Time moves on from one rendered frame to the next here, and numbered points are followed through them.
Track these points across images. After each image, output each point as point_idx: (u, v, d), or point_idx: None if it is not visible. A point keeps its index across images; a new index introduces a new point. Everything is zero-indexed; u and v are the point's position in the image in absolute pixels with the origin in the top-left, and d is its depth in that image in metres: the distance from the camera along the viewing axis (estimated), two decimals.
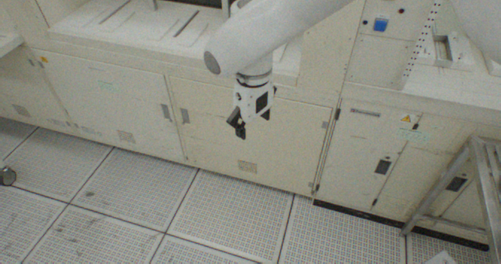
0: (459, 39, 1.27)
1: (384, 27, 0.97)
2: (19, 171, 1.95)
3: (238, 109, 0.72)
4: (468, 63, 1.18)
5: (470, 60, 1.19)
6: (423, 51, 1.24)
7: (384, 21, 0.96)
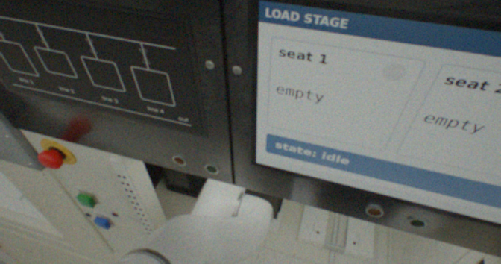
0: None
1: (105, 227, 0.74)
2: None
3: None
4: (271, 227, 0.95)
5: (275, 221, 0.96)
6: None
7: (103, 220, 0.73)
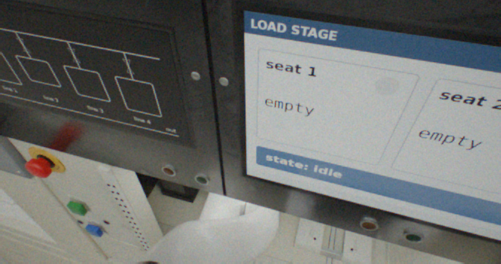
0: None
1: (97, 234, 0.72)
2: None
3: None
4: None
5: None
6: None
7: (95, 227, 0.72)
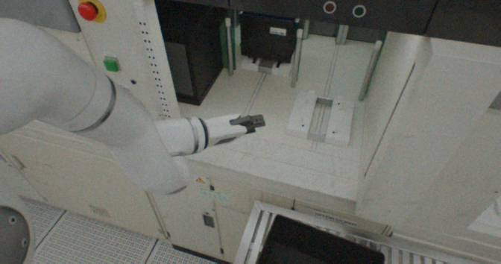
0: None
1: None
2: None
3: None
4: (283, 70, 1.32)
5: (287, 68, 1.33)
6: (252, 58, 1.37)
7: None
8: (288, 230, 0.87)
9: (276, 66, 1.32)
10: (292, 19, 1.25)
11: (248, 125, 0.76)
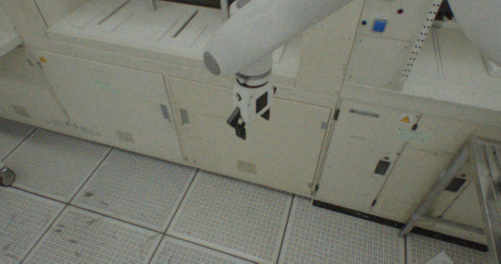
0: None
1: (382, 27, 0.97)
2: (18, 171, 1.95)
3: (238, 109, 0.72)
4: (456, 22, 1.39)
5: None
6: None
7: (382, 22, 0.96)
8: None
9: (449, 19, 1.39)
10: None
11: None
